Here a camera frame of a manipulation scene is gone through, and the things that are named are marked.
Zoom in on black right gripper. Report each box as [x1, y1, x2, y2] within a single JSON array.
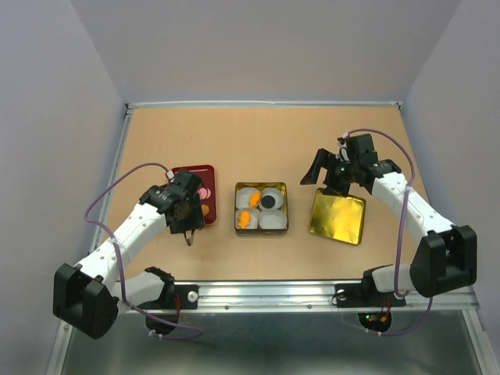
[[299, 148, 359, 197]]

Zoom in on metal tongs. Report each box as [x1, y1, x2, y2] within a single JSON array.
[[184, 230, 195, 246]]

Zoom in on gold tin lid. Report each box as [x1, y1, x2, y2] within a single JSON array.
[[309, 188, 366, 245]]

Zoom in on orange fish cookie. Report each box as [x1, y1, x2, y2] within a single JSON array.
[[237, 210, 252, 229], [248, 191, 262, 208]]

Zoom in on black round cookie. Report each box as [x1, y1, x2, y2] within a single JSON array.
[[260, 195, 276, 209]]

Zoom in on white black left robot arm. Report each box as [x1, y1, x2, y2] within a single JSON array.
[[52, 170, 205, 339]]

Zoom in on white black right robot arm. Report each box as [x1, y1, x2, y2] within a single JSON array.
[[300, 128, 477, 305]]

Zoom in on pink round cookie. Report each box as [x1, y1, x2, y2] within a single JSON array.
[[198, 187, 211, 200]]

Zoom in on red rectangular tray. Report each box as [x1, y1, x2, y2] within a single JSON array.
[[173, 164, 217, 227]]

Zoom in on gold square tin box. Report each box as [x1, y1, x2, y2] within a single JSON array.
[[234, 182, 290, 236]]

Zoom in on white paper cup back left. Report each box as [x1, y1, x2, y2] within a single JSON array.
[[235, 187, 261, 209]]

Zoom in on white paper cup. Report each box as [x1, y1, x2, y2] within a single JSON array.
[[235, 187, 261, 209], [259, 209, 288, 230], [235, 208, 260, 230], [259, 187, 284, 210]]

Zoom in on white paper cup back right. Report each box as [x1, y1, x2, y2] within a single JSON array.
[[259, 187, 284, 210]]

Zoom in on white paper cup front left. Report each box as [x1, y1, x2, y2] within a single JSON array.
[[235, 208, 260, 230]]

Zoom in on white paper cup front right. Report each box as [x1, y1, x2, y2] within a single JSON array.
[[259, 209, 288, 230]]

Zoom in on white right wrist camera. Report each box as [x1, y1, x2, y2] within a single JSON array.
[[336, 132, 349, 162]]

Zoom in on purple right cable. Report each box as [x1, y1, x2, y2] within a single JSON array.
[[341, 128, 434, 338]]

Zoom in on purple cable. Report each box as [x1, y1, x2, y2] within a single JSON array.
[[341, 128, 434, 338], [84, 162, 204, 340]]

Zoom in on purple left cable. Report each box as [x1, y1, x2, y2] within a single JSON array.
[[84, 162, 204, 340]]

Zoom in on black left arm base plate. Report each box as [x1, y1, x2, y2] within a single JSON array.
[[138, 284, 199, 310]]

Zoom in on aluminium front rail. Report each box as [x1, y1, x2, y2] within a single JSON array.
[[64, 277, 480, 313]]

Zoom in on aluminium table edge rail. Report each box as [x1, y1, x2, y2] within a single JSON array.
[[125, 100, 403, 113]]

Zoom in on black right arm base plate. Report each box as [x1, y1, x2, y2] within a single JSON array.
[[331, 283, 406, 308]]

